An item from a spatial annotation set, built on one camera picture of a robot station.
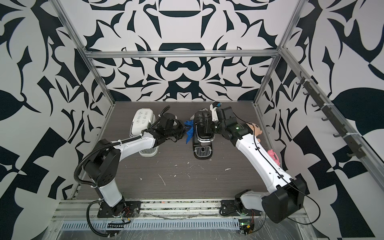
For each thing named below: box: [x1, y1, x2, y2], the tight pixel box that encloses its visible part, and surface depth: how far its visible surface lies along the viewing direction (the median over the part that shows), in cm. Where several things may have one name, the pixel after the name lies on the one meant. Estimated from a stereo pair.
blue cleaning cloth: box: [184, 120, 194, 144], surface depth 88 cm
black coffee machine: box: [190, 108, 215, 160], surface depth 82 cm
